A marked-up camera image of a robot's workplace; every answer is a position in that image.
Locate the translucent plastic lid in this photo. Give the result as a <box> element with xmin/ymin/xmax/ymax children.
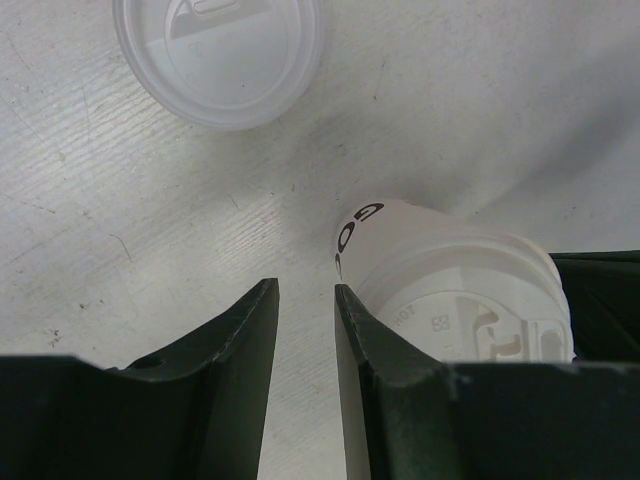
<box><xmin>112</xmin><ymin>0</ymin><xmax>325</xmax><ymax>131</ymax></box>
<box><xmin>357</xmin><ymin>235</ymin><xmax>576</xmax><ymax>363</ymax></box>

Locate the white paper cup with text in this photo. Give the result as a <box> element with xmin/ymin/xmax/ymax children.
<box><xmin>334</xmin><ymin>199</ymin><xmax>499</xmax><ymax>324</ymax></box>

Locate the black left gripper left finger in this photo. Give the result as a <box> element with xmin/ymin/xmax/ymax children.
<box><xmin>104</xmin><ymin>279</ymin><xmax>279</xmax><ymax>479</ymax></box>

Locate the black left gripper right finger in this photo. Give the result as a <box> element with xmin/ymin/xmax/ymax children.
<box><xmin>335</xmin><ymin>285</ymin><xmax>450</xmax><ymax>479</ymax></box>

